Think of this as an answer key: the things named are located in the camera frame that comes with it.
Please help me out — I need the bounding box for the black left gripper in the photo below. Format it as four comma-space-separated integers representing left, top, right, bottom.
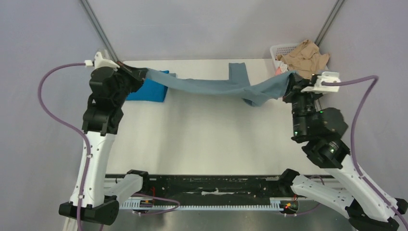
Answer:
113, 61, 149, 106

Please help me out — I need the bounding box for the grey-blue t-shirt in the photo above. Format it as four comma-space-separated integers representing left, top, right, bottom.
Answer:
146, 63, 297, 107

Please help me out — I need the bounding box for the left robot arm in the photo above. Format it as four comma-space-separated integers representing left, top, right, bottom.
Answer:
59, 63, 151, 225

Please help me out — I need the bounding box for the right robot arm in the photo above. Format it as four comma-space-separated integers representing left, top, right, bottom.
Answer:
278, 72, 408, 231

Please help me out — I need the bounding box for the beige t-shirt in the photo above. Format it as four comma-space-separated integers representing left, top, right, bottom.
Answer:
276, 39, 331, 80

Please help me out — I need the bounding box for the pink and white garment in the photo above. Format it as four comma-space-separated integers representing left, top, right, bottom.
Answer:
275, 61, 288, 76

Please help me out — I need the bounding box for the folded bright blue t-shirt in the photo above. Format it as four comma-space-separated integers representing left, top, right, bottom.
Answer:
126, 79, 168, 103

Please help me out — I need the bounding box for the white plastic laundry basket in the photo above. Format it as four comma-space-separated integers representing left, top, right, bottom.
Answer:
270, 43, 329, 72

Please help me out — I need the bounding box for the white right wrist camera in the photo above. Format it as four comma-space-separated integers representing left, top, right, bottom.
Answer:
301, 71, 341, 94

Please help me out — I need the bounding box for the aluminium frame rail right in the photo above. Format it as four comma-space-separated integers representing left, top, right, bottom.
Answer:
314, 0, 346, 46

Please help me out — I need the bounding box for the aluminium frame rail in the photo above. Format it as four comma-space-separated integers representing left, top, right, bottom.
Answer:
79, 0, 119, 61
314, 0, 346, 46

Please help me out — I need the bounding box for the aluminium frame rail left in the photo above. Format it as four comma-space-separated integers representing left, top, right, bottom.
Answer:
79, 0, 119, 61

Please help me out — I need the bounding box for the white slotted cable duct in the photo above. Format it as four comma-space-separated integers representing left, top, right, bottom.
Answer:
119, 197, 295, 212

